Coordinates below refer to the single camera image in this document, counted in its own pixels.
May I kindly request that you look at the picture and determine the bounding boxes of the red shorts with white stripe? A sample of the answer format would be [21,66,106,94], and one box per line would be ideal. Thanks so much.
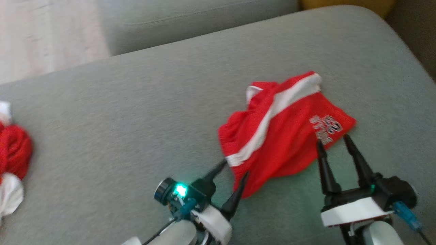
[218,71,357,199]

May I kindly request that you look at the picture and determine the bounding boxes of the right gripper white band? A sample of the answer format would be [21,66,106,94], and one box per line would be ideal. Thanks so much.
[316,134,394,228]

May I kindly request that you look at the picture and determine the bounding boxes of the crumpled red and white garment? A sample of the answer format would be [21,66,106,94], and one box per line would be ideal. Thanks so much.
[0,101,33,222]

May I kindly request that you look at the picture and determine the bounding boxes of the white folded garment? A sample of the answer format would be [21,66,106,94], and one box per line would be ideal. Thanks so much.
[0,5,436,245]

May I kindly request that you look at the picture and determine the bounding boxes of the grey sofa cushion with seam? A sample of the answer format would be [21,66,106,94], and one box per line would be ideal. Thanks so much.
[97,0,300,56]

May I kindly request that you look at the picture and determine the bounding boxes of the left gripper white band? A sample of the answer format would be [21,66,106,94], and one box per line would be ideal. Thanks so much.
[191,159,250,245]

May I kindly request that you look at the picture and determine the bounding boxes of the right arm cable blue plug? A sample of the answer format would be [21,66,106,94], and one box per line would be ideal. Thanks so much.
[392,201,436,245]

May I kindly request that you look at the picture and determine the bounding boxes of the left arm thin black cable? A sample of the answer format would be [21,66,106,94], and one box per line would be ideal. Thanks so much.
[142,218,179,245]

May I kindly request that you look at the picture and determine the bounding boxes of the mustard yellow cushion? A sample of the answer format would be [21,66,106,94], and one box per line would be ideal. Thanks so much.
[300,0,397,18]

